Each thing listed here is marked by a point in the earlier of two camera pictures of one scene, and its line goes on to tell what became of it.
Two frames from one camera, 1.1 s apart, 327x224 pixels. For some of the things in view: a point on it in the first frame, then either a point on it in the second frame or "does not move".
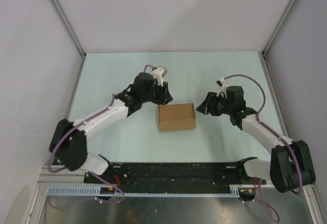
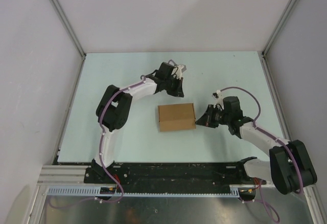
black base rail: [173, 174] does not move
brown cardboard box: [177, 117] does not move
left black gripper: [164, 97] to [178, 92]
